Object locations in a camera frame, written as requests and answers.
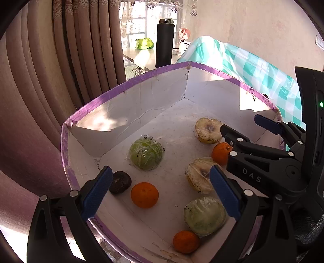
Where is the small pink desk fan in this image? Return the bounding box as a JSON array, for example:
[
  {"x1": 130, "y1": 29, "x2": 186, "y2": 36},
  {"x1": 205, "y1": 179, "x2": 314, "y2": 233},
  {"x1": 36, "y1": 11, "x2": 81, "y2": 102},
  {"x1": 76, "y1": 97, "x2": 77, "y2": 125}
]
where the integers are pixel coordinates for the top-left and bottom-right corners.
[{"x1": 178, "y1": 28, "x2": 192, "y2": 51}]

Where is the green plastic bag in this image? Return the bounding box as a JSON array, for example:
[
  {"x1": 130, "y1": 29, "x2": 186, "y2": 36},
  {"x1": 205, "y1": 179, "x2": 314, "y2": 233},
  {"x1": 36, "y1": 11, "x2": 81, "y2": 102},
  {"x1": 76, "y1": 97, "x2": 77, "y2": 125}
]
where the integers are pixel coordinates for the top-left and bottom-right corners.
[{"x1": 135, "y1": 38, "x2": 154, "y2": 50}]

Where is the floral lace curtain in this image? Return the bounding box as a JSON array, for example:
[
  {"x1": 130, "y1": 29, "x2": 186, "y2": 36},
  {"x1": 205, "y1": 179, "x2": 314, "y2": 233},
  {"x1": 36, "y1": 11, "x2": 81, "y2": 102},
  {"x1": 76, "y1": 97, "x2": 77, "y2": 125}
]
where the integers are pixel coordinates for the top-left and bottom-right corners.
[{"x1": 119, "y1": 0, "x2": 198, "y2": 38}]

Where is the pale green fruit half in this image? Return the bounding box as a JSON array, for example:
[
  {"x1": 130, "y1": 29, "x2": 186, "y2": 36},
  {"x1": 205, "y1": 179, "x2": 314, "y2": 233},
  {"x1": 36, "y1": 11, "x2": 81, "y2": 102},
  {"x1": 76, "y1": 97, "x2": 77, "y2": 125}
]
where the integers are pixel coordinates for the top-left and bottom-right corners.
[{"x1": 184, "y1": 197, "x2": 226, "y2": 237}]

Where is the yellow apple top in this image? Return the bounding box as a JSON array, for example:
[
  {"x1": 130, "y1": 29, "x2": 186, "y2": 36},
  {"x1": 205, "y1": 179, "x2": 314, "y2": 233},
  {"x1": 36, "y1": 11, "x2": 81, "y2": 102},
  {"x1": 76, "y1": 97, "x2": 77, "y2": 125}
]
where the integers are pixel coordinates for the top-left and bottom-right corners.
[{"x1": 195, "y1": 117, "x2": 224, "y2": 144}]

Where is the black thermos bottle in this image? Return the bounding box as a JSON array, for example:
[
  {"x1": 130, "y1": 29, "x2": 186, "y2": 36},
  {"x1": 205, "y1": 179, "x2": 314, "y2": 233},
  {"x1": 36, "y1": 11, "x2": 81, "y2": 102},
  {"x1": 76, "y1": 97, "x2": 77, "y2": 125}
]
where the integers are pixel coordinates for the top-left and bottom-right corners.
[{"x1": 155, "y1": 18, "x2": 173, "y2": 68}]

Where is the purple-edged cardboard box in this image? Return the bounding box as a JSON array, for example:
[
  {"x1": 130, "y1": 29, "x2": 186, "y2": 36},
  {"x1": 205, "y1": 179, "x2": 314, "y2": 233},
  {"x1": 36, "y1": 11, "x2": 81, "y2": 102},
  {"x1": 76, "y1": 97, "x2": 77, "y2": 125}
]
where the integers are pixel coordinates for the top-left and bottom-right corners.
[{"x1": 61, "y1": 61, "x2": 286, "y2": 263}]

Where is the green apple half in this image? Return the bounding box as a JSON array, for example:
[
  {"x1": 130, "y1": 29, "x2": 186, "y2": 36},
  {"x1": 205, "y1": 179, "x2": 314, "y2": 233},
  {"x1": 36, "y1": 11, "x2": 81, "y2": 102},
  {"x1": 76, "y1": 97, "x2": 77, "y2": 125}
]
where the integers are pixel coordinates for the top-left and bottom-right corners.
[{"x1": 129, "y1": 137, "x2": 164, "y2": 171}]

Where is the orange tangerine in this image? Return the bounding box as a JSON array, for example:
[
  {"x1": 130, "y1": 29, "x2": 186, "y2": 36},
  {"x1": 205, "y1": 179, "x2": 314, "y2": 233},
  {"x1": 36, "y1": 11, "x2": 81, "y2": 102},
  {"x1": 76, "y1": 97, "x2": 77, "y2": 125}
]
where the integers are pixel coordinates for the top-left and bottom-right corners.
[
  {"x1": 212, "y1": 142, "x2": 233, "y2": 166},
  {"x1": 173, "y1": 230, "x2": 201, "y2": 254},
  {"x1": 131, "y1": 182, "x2": 159, "y2": 209}
]

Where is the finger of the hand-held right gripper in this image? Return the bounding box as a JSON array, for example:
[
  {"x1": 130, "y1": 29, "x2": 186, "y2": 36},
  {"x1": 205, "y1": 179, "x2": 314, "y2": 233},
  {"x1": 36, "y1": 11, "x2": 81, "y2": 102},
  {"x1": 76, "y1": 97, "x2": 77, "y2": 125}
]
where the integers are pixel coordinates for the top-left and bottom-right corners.
[
  {"x1": 220, "y1": 124, "x2": 291, "y2": 188},
  {"x1": 254, "y1": 114, "x2": 307, "y2": 152}
]

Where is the light wooden desk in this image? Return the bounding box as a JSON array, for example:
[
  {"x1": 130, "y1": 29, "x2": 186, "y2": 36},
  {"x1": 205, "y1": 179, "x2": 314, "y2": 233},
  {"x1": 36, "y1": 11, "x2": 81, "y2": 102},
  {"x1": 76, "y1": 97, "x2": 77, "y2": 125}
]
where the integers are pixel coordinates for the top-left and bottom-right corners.
[{"x1": 123, "y1": 47, "x2": 185, "y2": 71}]

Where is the teal white checked tablecloth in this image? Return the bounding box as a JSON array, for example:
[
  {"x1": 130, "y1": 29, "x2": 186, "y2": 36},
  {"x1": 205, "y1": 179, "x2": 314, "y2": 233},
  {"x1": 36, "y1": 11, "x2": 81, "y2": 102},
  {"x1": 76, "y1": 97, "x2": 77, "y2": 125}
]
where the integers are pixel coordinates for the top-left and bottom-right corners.
[{"x1": 176, "y1": 36, "x2": 303, "y2": 129}]

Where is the brown-cored fruit half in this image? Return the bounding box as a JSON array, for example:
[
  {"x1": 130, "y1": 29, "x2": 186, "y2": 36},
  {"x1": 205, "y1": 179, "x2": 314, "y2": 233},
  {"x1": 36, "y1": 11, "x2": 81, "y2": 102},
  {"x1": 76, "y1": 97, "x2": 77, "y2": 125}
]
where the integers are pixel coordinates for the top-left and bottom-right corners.
[{"x1": 185, "y1": 157, "x2": 223, "y2": 194}]

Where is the dark brown round fruit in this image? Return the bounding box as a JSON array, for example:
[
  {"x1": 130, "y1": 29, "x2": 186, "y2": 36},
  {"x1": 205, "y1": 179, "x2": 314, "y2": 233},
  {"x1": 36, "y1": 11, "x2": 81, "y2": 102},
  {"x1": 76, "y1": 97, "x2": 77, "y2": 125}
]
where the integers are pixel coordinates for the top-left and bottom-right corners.
[{"x1": 109, "y1": 171, "x2": 132, "y2": 195}]

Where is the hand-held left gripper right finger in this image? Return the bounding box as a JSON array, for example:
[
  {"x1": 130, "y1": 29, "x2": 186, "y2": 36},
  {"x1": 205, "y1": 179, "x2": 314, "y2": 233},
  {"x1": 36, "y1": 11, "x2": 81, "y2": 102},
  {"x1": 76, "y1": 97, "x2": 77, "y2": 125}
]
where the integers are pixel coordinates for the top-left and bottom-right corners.
[{"x1": 205, "y1": 164, "x2": 298, "y2": 263}]

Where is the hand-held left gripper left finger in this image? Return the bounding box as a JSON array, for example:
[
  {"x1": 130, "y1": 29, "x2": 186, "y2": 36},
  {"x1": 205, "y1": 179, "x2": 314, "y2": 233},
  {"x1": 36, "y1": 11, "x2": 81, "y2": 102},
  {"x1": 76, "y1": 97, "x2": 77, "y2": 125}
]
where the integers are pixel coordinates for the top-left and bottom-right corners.
[{"x1": 27, "y1": 165, "x2": 113, "y2": 263}]

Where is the brown pleated curtain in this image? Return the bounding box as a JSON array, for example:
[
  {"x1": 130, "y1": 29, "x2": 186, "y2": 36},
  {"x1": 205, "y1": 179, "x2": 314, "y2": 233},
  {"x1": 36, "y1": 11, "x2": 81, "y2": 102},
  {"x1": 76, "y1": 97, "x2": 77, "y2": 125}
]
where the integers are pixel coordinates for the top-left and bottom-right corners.
[{"x1": 0, "y1": 0, "x2": 127, "y2": 263}]

